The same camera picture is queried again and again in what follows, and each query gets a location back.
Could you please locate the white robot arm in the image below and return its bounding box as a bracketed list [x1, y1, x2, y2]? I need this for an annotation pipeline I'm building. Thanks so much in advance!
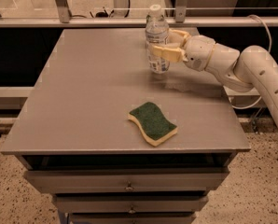
[148, 30, 278, 128]

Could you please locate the grey drawer cabinet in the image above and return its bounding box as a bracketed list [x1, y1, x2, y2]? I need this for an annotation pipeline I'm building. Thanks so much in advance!
[2, 29, 250, 224]

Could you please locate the clear plastic water bottle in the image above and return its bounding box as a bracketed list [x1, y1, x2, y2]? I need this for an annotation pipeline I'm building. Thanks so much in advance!
[146, 5, 170, 74]

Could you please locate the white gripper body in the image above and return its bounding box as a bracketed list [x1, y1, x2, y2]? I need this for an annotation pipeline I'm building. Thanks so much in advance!
[184, 35, 215, 71]

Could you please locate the white cable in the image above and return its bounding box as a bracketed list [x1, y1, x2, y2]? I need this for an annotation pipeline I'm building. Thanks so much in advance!
[231, 14, 273, 110]

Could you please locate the green and yellow sponge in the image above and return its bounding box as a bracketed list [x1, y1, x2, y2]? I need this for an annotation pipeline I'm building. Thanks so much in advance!
[128, 102, 178, 147]

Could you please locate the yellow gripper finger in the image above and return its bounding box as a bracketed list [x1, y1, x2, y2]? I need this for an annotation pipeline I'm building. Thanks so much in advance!
[169, 29, 191, 47]
[149, 44, 186, 63]

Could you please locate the metal railing frame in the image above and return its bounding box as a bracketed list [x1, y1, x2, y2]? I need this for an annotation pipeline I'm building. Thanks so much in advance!
[0, 0, 278, 27]

